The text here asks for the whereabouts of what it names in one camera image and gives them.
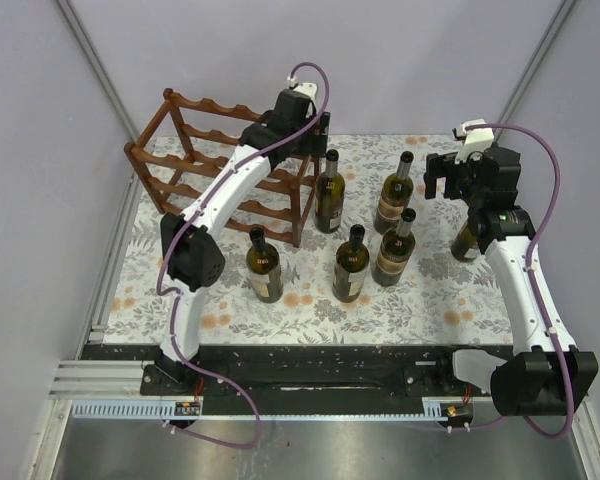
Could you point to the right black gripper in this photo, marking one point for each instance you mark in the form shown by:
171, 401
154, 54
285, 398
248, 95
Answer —
444, 166

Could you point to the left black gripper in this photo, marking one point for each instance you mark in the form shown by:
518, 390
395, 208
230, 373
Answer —
315, 143

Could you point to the green wine bottle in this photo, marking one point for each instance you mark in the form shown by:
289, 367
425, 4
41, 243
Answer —
330, 189

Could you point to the brown wooden wine rack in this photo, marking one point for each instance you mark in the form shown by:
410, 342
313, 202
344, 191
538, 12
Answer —
161, 176

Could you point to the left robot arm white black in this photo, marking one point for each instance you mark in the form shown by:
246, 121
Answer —
192, 260

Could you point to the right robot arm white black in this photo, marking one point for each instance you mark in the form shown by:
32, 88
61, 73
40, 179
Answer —
548, 375

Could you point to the wine bottle brown label back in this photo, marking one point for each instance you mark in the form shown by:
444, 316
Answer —
395, 195

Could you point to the wine bottle brown label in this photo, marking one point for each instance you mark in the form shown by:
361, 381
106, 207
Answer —
395, 195
395, 250

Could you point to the wine bottle far right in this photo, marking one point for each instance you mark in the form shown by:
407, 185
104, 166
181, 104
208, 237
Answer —
465, 247

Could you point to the wine bottle brown label front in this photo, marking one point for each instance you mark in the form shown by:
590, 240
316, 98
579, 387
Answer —
395, 250

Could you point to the wine bottle front centre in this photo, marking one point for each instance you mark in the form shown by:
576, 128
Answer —
351, 264

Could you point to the wine bottle front left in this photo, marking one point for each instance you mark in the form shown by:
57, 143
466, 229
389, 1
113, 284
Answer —
263, 263

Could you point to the floral patterned table mat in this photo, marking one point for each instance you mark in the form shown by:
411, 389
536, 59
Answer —
437, 300

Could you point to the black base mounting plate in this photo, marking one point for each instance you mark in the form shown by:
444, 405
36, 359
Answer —
413, 370

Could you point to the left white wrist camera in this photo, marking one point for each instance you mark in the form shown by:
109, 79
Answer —
307, 89

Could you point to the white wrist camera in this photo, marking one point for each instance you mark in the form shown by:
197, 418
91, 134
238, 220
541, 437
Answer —
475, 138
307, 89

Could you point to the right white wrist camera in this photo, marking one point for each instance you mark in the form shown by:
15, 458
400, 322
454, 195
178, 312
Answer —
475, 138

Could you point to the white slotted cable duct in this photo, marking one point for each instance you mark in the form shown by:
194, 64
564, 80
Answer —
163, 410

